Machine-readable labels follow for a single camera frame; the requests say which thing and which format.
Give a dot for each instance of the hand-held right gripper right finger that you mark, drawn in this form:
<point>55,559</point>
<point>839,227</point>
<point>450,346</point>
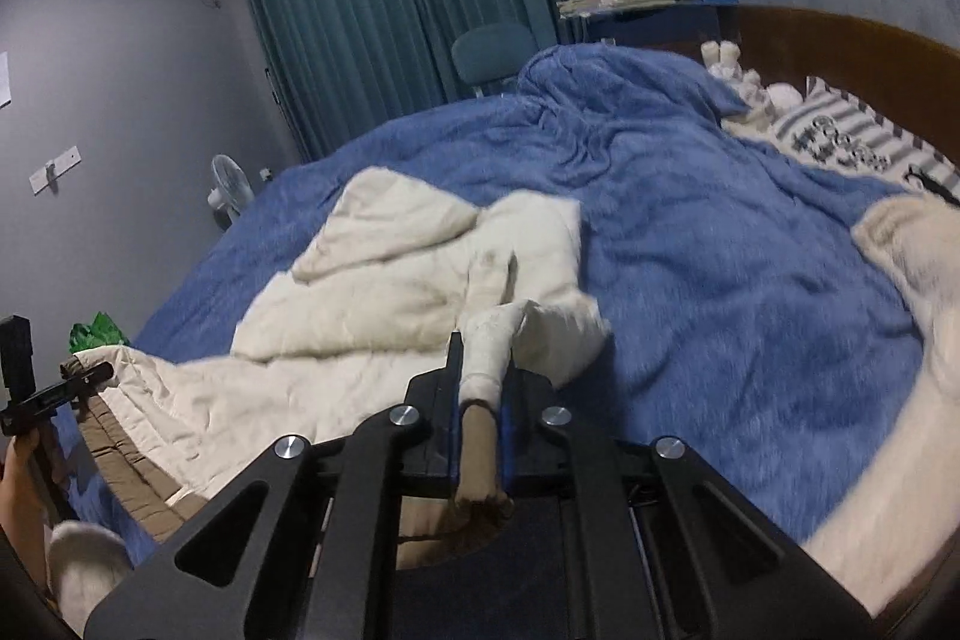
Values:
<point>615,490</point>

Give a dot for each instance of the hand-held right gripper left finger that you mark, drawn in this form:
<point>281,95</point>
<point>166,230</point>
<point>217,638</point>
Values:
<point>352,482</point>

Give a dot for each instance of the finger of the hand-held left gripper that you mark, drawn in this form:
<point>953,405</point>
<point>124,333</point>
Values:
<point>67,385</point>
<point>16,355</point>

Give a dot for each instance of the white hooded jacket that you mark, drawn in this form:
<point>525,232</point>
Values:
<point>360,325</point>

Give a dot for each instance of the person's left hand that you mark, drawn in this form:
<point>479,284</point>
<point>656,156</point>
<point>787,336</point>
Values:
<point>26,505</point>

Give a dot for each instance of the green plastic bag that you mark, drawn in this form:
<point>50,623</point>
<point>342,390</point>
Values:
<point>97,332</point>

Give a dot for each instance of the white fluffy cloth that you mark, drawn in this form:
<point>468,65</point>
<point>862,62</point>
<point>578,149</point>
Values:
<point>86,572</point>

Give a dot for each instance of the white standing fan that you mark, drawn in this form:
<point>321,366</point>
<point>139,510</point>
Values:
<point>229,186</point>

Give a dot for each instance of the blue fleece blanket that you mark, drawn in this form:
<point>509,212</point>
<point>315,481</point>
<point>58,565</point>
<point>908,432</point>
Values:
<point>712,250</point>

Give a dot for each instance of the cream fleece blanket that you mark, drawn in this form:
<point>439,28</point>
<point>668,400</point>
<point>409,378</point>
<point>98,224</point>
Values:
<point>907,400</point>

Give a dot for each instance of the striped printed pillow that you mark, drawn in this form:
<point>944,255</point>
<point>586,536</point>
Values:
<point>855,134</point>

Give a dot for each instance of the white plush toy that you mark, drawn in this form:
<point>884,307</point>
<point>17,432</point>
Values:
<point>750,81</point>

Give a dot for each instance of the teal office chair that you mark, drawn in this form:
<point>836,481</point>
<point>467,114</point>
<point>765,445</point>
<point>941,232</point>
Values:
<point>491,51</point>

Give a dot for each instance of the wooden headboard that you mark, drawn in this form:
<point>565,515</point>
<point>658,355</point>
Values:
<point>847,55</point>

